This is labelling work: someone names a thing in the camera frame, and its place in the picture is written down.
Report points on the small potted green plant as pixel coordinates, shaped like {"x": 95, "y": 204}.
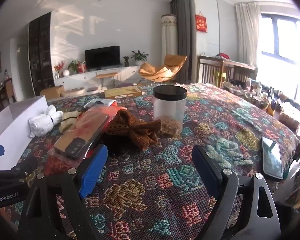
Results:
{"x": 126, "y": 61}

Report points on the flat yellow cardboard box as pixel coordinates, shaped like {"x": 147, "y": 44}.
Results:
{"x": 122, "y": 92}

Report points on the white curtain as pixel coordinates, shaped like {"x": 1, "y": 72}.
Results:
{"x": 248, "y": 35}

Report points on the dark display cabinet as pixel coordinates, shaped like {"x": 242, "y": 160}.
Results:
{"x": 41, "y": 55}

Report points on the row of bottles and jars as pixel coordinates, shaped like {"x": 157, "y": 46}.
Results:
{"x": 260, "y": 92}

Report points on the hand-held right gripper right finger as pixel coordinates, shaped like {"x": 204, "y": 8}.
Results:
{"x": 205, "y": 172}

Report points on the red flower bouquet vase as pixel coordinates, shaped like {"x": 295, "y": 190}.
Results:
{"x": 58, "y": 67}

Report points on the black smartphone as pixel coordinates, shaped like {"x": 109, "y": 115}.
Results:
{"x": 272, "y": 160}

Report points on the colourful woven printed blanket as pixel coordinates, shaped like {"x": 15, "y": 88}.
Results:
{"x": 152, "y": 192}

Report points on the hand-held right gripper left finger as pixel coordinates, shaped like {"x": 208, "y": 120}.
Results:
{"x": 92, "y": 172}

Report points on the green plant with red pot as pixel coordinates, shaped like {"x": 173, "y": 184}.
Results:
{"x": 76, "y": 67}

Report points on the large potted green plant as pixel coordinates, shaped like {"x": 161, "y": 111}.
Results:
{"x": 139, "y": 56}

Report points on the black television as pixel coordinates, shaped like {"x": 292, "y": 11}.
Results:
{"x": 102, "y": 57}

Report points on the white rolled towel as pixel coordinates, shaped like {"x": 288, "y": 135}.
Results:
{"x": 42, "y": 123}

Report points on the orange fish plush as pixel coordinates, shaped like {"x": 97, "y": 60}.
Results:
{"x": 113, "y": 112}

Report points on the green plastic stool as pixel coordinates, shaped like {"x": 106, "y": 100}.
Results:
{"x": 220, "y": 77}

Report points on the covered tower air conditioner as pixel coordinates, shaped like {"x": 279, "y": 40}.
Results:
{"x": 168, "y": 40}

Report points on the red wall hanging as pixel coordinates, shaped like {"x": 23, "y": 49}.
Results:
{"x": 201, "y": 23}

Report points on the brown cardboard box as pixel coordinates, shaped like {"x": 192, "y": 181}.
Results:
{"x": 52, "y": 92}

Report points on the orange lounge chair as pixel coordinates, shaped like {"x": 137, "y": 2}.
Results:
{"x": 165, "y": 67}

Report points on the brown phone case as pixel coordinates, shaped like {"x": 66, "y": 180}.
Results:
{"x": 80, "y": 135}

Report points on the woven basket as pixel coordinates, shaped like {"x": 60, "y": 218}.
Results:
{"x": 291, "y": 116}

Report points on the clear jar with black lid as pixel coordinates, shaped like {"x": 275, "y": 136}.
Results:
{"x": 168, "y": 110}

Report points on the brown knitted cloth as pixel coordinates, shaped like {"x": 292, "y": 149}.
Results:
{"x": 137, "y": 132}

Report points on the dark wooden dining chair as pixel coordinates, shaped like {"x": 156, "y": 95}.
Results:
{"x": 8, "y": 90}

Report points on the red cloth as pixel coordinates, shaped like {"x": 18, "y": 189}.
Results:
{"x": 222, "y": 55}

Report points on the grey curtain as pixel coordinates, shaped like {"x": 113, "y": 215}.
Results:
{"x": 185, "y": 37}

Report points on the beige rolled cloth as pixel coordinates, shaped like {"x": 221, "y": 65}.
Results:
{"x": 68, "y": 121}

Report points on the white cardboard box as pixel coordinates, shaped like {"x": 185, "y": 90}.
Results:
{"x": 15, "y": 125}

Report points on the window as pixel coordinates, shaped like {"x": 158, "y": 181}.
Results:
{"x": 285, "y": 37}

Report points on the round white vase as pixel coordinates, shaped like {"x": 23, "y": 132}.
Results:
{"x": 66, "y": 73}

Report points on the wooden bench stool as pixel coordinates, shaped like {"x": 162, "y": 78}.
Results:
{"x": 106, "y": 75}

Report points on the white television cabinet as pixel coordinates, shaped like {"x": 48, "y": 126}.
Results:
{"x": 75, "y": 78}

